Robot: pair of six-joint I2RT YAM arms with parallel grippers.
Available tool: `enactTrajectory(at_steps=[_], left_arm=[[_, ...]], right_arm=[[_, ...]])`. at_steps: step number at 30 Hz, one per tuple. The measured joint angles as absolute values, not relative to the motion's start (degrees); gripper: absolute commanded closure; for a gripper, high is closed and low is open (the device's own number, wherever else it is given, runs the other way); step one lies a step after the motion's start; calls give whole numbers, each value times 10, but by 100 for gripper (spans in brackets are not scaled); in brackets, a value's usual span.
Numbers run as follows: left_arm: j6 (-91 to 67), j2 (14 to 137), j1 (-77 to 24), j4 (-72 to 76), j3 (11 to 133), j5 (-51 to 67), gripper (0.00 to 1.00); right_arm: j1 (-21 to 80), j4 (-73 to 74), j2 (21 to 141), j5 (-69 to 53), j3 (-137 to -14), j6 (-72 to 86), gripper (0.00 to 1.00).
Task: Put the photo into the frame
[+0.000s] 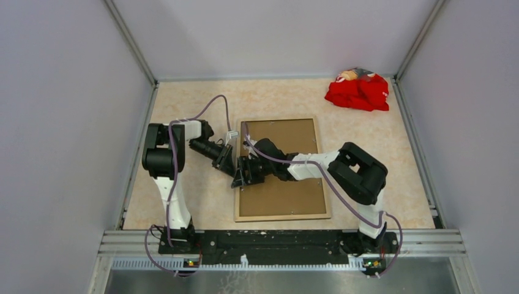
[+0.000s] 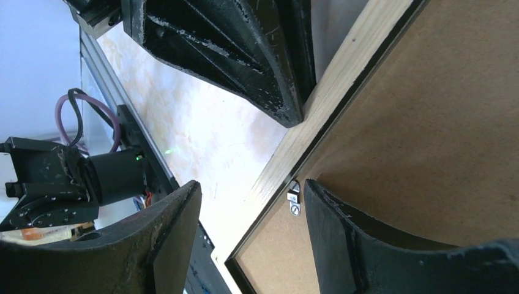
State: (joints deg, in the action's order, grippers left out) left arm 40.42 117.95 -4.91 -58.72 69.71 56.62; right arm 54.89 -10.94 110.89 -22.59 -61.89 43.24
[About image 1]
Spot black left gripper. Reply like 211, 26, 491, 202
189, 139, 236, 177

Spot red crumpled cloth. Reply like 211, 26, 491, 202
324, 67, 389, 111

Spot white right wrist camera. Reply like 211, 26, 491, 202
242, 137, 256, 153

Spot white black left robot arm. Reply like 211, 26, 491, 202
141, 120, 236, 253

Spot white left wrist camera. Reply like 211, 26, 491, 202
225, 130, 240, 146

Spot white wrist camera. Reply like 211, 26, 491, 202
225, 130, 240, 146
242, 137, 256, 153

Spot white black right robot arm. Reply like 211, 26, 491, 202
231, 138, 388, 255

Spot aluminium front rail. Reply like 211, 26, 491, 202
89, 228, 480, 293

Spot wooden picture frame with glass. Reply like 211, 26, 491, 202
234, 116, 332, 223

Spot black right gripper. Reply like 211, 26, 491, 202
231, 156, 275, 189

